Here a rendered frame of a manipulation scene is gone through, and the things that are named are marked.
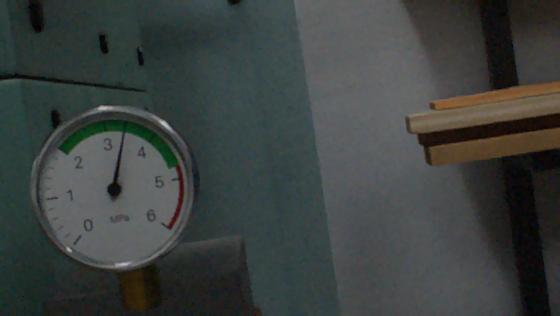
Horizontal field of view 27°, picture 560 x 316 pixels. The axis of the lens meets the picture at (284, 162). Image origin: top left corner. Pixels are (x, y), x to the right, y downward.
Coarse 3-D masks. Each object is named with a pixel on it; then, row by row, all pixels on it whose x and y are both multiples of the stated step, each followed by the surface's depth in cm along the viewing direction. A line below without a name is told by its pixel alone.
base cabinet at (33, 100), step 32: (0, 96) 49; (32, 96) 51; (64, 96) 60; (96, 96) 71; (128, 96) 89; (0, 128) 49; (32, 128) 50; (0, 160) 49; (32, 160) 50; (0, 192) 49; (0, 224) 50; (32, 224) 50; (0, 256) 50; (32, 256) 50; (64, 256) 53; (0, 288) 50; (32, 288) 50
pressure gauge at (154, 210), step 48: (48, 144) 43; (96, 144) 43; (144, 144) 43; (48, 192) 43; (96, 192) 43; (144, 192) 43; (192, 192) 43; (48, 240) 43; (96, 240) 43; (144, 240) 43; (144, 288) 46
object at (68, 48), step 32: (0, 0) 49; (32, 0) 54; (64, 0) 64; (96, 0) 79; (128, 0) 100; (0, 32) 49; (32, 32) 53; (64, 32) 63; (96, 32) 76; (128, 32) 96; (0, 64) 49; (32, 64) 52; (64, 64) 61; (96, 64) 74; (128, 64) 93
